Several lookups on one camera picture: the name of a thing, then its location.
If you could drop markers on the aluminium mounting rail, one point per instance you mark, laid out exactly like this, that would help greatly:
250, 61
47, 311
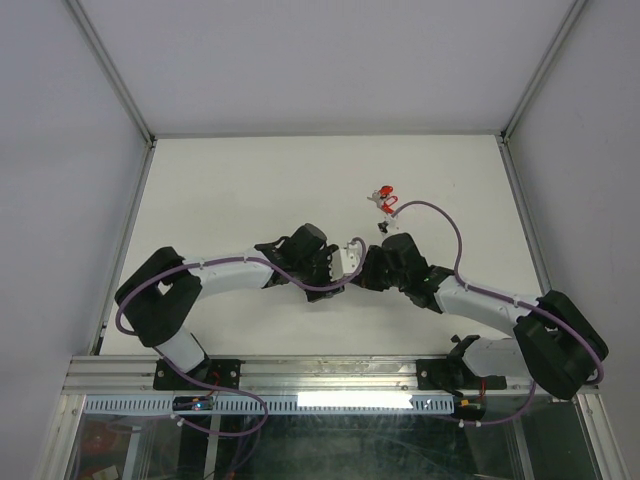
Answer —
270, 375

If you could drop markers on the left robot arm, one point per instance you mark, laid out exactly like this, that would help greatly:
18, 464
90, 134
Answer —
157, 299

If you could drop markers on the red tag key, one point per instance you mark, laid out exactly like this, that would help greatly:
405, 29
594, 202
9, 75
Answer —
381, 194
388, 203

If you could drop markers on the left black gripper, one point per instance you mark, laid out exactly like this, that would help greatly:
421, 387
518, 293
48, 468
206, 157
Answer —
323, 256

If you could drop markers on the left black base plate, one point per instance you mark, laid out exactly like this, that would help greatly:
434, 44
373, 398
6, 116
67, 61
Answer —
222, 372

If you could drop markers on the white slotted cable duct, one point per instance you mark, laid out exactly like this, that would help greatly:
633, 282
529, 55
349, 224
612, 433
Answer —
309, 403

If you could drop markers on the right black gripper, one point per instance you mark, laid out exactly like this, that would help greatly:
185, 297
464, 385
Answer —
365, 279

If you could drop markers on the red tag key lower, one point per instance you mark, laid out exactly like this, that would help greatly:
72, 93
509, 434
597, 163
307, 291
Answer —
388, 203

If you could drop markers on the red tag key upper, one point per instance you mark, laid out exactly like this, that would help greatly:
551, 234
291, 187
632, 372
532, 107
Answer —
381, 194

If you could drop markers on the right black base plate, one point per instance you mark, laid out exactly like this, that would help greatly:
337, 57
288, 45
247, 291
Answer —
453, 376

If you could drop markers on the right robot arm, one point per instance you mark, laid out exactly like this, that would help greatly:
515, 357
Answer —
546, 338

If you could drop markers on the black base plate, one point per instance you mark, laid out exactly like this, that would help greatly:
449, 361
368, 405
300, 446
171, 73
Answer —
222, 372
453, 376

